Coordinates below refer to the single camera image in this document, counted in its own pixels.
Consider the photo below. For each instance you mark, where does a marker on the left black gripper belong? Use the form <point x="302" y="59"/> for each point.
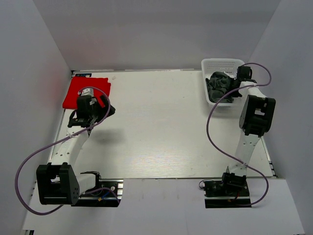
<point x="104" y="109"/>

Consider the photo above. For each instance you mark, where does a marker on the dark grey t-shirt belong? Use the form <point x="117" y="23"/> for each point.
<point x="219" y="84"/>

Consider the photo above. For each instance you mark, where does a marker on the white plastic basket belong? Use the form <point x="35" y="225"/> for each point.
<point x="228" y="66"/>

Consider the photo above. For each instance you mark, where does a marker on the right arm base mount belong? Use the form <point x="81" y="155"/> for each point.
<point x="229" y="192"/>

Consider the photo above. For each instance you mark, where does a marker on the folded red t-shirt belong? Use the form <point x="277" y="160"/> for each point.
<point x="78" y="83"/>

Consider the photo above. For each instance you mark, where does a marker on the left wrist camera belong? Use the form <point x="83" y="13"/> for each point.
<point x="86" y="92"/>

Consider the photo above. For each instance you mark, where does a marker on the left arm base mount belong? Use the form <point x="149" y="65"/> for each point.
<point x="98" y="192"/>

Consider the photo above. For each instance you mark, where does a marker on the blue label sticker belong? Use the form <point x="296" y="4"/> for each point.
<point x="83" y="75"/>

